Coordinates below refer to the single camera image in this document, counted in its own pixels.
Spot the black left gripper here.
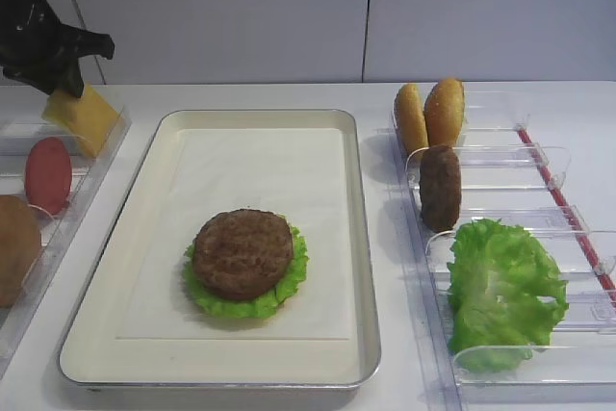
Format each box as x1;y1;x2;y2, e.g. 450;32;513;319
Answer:
1;0;115;98

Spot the yellow cheese slice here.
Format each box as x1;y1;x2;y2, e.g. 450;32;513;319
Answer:
41;84;119;158

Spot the red tomato slice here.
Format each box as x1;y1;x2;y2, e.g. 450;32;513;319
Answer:
24;137;72;215

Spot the brown meat patty on tray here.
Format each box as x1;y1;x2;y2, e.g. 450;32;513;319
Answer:
192;209;294;301

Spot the green lettuce leaf on tray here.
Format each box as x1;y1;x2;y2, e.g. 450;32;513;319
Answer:
181;225;309;320

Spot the upright brown meat patty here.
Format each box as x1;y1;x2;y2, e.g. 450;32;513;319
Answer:
419;144;461;233

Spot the large green lettuce leaf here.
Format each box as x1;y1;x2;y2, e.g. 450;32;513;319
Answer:
448;218;569;373

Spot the clear left ingredient rack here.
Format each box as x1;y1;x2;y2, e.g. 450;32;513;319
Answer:
1;109;131;372

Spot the clear ingredient rack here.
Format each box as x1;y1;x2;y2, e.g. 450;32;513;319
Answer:
387;92;615;410
1;109;131;372

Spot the brown bun top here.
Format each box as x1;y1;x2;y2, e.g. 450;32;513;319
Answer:
0;194;41;308

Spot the white parchment paper sheet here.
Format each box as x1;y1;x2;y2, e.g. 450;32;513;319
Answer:
119;129;353;339

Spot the white metal baking tray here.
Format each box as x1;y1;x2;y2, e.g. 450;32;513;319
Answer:
59;110;381;389

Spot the left bun half in rack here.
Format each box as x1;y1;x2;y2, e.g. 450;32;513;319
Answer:
394;83;428;154

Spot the bun half in rack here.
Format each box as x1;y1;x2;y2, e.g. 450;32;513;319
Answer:
394;83;428;154
423;78;465;146

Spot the right bun half in rack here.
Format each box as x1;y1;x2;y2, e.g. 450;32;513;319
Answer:
423;78;465;146

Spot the clear right ingredient rack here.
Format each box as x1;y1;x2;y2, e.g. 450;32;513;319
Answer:
387;92;615;410

